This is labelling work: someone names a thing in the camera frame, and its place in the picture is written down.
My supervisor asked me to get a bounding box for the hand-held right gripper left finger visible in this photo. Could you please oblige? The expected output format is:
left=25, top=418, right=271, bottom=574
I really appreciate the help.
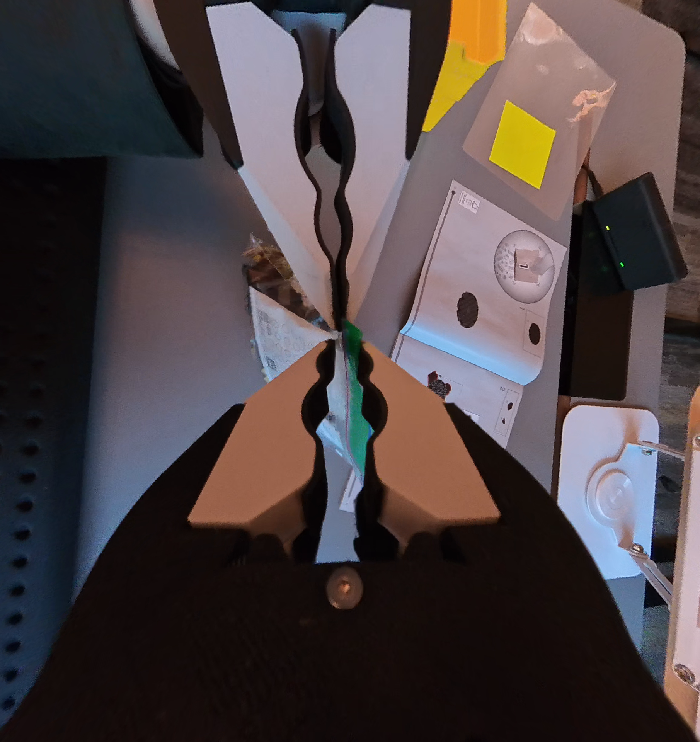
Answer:
left=186, top=341, right=336, bottom=563

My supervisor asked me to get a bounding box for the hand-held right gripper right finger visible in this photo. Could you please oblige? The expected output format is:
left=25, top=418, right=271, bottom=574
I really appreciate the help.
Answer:
left=353, top=342, right=501, bottom=563

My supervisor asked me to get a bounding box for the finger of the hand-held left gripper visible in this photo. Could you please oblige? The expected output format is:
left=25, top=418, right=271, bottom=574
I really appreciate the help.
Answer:
left=206, top=2, right=342, bottom=331
left=325, top=5, right=412, bottom=328

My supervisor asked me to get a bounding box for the clear zip bag green seal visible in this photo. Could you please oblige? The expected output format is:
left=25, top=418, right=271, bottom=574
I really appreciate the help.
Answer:
left=241, top=232, right=380, bottom=485

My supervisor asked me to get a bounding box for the pile of small toy bricks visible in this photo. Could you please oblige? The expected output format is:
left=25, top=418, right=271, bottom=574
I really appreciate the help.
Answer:
left=242, top=233, right=313, bottom=320

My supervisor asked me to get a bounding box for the yellow plastic bin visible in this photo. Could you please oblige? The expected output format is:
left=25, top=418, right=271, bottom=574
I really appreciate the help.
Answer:
left=422, top=0, right=508, bottom=133

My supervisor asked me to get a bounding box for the clear plastic sleeve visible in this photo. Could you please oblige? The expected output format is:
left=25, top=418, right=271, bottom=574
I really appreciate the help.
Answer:
left=463, top=3, right=617, bottom=221

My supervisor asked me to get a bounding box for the yellow sticky note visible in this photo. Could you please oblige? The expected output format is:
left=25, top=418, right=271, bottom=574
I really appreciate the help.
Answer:
left=489, top=100, right=557, bottom=190

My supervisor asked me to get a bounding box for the open instruction booklet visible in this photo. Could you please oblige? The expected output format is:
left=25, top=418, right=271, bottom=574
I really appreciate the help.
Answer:
left=338, top=180, right=568, bottom=514

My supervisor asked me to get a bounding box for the white document stand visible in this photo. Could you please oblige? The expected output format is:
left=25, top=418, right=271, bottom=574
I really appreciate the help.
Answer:
left=557, top=371, right=700, bottom=742

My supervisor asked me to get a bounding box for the black perforated chair armrest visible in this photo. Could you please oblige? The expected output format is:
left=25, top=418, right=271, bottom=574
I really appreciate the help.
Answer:
left=0, top=157, right=107, bottom=742

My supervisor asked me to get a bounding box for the black box with green lights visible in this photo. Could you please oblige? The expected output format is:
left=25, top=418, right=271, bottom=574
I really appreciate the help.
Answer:
left=582, top=172, right=688, bottom=293

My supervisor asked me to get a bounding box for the black power cable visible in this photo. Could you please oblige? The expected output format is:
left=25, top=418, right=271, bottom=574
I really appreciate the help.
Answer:
left=583, top=150, right=605, bottom=201

